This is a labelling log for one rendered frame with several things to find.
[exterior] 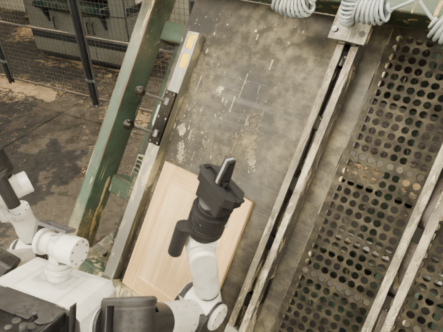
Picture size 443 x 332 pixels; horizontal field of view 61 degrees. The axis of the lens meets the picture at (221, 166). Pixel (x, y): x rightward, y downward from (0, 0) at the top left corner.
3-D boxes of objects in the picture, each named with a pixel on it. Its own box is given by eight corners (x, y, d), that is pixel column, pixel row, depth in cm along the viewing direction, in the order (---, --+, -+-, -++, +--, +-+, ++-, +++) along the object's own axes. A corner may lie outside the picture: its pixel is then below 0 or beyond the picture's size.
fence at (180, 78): (111, 271, 146) (103, 273, 143) (194, 34, 137) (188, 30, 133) (120, 277, 144) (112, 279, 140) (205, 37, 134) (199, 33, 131)
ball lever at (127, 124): (155, 138, 137) (120, 126, 130) (159, 128, 137) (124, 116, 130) (159, 140, 134) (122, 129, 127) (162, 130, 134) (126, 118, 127)
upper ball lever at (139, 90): (166, 107, 136) (131, 93, 129) (169, 97, 136) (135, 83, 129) (170, 108, 133) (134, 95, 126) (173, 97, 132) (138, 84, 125)
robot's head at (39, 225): (54, 264, 83) (62, 230, 83) (24, 253, 86) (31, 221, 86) (73, 259, 89) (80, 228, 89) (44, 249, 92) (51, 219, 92)
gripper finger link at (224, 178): (236, 157, 76) (227, 180, 80) (224, 160, 74) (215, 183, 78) (240, 162, 75) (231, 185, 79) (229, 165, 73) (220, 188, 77)
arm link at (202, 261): (215, 251, 84) (220, 282, 93) (207, 221, 91) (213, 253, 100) (187, 257, 84) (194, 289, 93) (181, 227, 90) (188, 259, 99)
